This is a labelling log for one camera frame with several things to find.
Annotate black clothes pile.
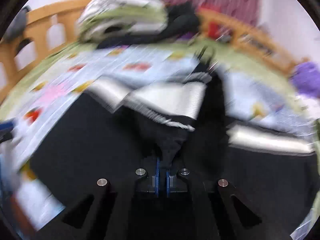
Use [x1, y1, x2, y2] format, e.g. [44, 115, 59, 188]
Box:
[96, 1, 200, 49]

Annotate folded floral quilt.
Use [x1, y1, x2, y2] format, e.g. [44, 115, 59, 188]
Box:
[77, 0, 168, 43]

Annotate black pants with white stripe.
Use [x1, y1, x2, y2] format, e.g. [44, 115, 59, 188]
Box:
[30, 63, 319, 239]

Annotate red chair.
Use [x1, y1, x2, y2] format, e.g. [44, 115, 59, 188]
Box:
[200, 2, 232, 43]

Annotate purple plush toy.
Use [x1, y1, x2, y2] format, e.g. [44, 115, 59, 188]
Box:
[290, 61, 320, 99]

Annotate wooden bed frame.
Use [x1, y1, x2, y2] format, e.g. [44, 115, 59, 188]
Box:
[1, 0, 310, 100]

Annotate green bed blanket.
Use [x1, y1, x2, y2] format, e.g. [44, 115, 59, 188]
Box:
[0, 37, 320, 140]

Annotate fruit print plastic sheet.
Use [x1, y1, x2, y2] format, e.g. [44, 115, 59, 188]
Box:
[1, 46, 319, 239]

